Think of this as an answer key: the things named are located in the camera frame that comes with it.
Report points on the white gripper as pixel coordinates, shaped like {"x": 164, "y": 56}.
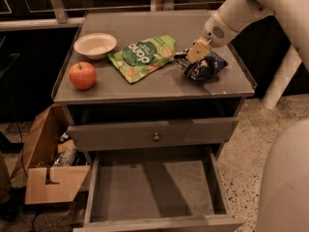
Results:
{"x": 214, "y": 30}

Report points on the round metal drawer knob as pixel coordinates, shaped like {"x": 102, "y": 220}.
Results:
{"x": 156, "y": 137}

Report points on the red apple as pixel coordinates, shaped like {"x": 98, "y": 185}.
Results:
{"x": 83, "y": 75}

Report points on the open grey middle drawer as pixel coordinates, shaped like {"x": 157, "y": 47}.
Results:
{"x": 175, "y": 189}

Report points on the brown cardboard box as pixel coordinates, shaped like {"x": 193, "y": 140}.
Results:
{"x": 45, "y": 183}

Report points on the white diagonal pole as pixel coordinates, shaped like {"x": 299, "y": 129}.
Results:
{"x": 282, "y": 78}

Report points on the green chip bag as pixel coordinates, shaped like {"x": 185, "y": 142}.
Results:
{"x": 139, "y": 59}

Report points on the wrapped items in box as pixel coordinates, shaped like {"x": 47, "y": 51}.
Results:
{"x": 67, "y": 153}

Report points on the grey top drawer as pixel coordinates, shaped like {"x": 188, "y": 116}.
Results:
{"x": 135, "y": 135}

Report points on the grey drawer cabinet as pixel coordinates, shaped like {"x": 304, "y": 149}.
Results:
{"x": 164, "y": 95}

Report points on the blue chip bag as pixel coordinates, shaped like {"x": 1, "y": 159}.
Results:
{"x": 204, "y": 69}

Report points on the white paper bowl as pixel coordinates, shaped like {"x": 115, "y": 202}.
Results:
{"x": 95, "y": 46}

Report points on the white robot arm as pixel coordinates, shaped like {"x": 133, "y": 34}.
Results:
{"x": 284, "y": 194}

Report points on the metal railing frame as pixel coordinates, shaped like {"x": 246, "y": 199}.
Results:
{"x": 36, "y": 14}

